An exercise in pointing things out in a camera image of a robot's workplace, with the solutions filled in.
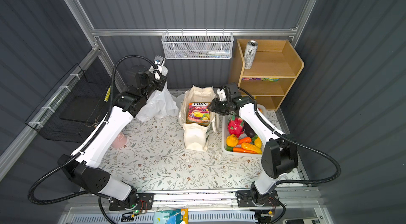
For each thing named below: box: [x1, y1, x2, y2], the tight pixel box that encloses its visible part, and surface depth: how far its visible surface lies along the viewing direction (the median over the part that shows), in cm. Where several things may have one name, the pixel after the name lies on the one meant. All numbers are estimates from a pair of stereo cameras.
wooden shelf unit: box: [228, 39, 304, 112], surface depth 91 cm
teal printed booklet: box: [153, 208, 189, 224], surface depth 71 cm
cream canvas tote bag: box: [179, 84, 218, 152], surface depth 87 cm
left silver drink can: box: [244, 40, 258, 70], surface depth 80 cm
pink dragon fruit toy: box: [227, 115, 245, 138], surface depth 92 cm
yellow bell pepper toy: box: [226, 134, 239, 147], surface depth 87 cm
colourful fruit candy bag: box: [186, 101, 211, 127], surface depth 88 cm
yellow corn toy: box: [241, 142, 263, 155], surface depth 88 cm
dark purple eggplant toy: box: [243, 119, 256, 138], surface depth 93 cm
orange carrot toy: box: [232, 147, 259, 155], surface depth 86 cm
